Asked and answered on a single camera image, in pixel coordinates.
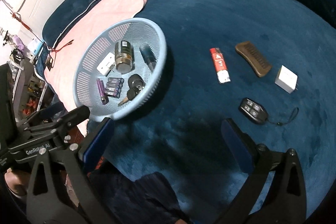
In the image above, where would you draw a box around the light blue plastic basket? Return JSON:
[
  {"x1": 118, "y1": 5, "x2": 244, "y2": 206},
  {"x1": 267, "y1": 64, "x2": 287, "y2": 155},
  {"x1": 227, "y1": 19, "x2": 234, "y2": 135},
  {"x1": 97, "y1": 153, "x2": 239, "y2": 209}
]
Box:
[{"x1": 73, "y1": 18, "x2": 167, "y2": 122}]

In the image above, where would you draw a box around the pink cloth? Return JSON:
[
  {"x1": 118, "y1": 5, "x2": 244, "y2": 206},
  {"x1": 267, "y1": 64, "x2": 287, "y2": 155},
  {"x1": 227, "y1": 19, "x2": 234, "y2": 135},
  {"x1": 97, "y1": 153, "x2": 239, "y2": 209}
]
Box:
[{"x1": 43, "y1": 0, "x2": 147, "y2": 111}]

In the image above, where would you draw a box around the person's left hand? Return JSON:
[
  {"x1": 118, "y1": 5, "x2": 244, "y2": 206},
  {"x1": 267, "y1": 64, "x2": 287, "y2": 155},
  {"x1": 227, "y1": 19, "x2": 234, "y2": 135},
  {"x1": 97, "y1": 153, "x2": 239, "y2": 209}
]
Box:
[{"x1": 5, "y1": 168, "x2": 30, "y2": 197}]

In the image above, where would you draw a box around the brown wooden comb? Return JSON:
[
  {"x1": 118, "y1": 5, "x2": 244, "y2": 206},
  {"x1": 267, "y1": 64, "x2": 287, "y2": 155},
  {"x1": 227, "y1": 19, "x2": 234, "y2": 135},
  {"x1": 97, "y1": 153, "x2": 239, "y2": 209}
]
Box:
[{"x1": 235, "y1": 41, "x2": 272, "y2": 77}]

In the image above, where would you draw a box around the black four-button key fob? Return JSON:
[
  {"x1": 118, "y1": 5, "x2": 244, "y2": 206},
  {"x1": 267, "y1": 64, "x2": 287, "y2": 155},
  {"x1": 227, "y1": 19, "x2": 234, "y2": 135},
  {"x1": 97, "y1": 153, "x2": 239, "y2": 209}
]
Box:
[{"x1": 239, "y1": 98, "x2": 299, "y2": 126}]

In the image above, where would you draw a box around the white wall charger cube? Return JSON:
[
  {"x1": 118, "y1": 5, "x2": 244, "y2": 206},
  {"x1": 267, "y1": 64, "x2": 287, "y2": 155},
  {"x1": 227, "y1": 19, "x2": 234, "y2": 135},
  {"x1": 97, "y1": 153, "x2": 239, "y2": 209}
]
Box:
[{"x1": 274, "y1": 65, "x2": 298, "y2": 94}]

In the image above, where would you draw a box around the clear blue-grey cosmetic tube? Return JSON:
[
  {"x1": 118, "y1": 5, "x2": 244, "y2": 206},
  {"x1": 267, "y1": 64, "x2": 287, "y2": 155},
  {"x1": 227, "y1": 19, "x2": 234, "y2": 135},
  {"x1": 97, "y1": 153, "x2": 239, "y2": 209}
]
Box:
[{"x1": 139, "y1": 44, "x2": 157, "y2": 72}]

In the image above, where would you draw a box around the navy piped cushion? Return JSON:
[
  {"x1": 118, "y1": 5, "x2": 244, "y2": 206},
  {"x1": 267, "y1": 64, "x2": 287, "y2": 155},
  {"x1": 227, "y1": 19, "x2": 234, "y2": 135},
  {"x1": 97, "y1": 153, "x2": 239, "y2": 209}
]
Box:
[{"x1": 42, "y1": 0, "x2": 101, "y2": 48}]

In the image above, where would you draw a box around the white plug adapter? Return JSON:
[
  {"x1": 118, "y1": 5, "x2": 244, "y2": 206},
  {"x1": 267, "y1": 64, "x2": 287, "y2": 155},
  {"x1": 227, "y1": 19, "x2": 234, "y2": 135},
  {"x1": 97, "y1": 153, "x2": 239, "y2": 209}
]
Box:
[{"x1": 97, "y1": 52, "x2": 115, "y2": 76}]

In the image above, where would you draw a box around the black oval key pouch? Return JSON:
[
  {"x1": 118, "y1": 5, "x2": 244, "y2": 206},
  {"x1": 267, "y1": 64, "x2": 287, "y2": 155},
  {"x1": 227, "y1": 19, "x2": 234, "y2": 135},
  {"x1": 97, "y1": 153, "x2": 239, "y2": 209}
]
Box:
[{"x1": 127, "y1": 74, "x2": 145, "y2": 89}]

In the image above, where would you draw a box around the black car key with ring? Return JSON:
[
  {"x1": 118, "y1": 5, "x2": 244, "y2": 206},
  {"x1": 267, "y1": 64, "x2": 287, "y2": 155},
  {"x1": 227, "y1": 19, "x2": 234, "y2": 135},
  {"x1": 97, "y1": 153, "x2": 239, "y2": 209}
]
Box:
[{"x1": 118, "y1": 85, "x2": 145, "y2": 106}]

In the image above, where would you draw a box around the pack of batteries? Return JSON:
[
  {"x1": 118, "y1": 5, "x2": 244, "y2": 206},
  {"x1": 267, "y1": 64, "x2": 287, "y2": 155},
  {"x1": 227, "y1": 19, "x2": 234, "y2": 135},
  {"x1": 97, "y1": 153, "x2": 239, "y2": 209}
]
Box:
[{"x1": 105, "y1": 77, "x2": 124, "y2": 98}]

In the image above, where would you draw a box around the purple lighter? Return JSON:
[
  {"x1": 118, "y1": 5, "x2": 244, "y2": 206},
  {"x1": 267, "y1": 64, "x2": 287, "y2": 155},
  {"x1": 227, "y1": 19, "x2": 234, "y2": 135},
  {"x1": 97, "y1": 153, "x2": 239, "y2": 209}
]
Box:
[{"x1": 96, "y1": 79, "x2": 109, "y2": 105}]

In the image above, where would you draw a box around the dark green labelled jar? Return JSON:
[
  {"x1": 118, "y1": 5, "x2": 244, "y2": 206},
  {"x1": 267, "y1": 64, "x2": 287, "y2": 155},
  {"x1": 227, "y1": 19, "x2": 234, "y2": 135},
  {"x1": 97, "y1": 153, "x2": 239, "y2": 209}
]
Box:
[{"x1": 114, "y1": 40, "x2": 133, "y2": 74}]

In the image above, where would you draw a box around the red and white lighter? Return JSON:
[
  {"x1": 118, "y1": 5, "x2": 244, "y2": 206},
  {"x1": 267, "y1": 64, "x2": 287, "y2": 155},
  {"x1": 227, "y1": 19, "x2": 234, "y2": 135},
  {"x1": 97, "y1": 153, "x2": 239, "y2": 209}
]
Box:
[{"x1": 210, "y1": 48, "x2": 231, "y2": 84}]

